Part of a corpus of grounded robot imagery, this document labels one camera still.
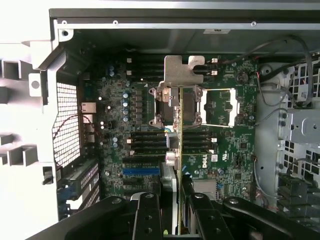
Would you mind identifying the blue expansion slot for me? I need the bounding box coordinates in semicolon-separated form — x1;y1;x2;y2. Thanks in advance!
122;167;161;176

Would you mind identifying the green Dell motherboard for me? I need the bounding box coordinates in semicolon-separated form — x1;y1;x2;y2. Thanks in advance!
79;53;259;202

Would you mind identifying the metal socket cover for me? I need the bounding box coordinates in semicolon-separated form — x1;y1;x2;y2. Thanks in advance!
199;87;241;129

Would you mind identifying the CPU socket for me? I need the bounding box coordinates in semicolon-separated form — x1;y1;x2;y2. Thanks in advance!
148;83;204;128

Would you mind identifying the metal disk bay cage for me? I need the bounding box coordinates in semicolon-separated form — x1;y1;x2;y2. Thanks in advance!
257;59;320;202

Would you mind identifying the open grey PC case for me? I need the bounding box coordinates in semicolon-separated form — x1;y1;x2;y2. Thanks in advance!
0;8;320;240

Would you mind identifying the red and black fan wire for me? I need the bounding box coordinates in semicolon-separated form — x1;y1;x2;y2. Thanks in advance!
53;114;95;167

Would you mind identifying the black case wire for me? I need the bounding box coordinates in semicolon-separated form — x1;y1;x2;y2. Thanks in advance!
241;34;315;107

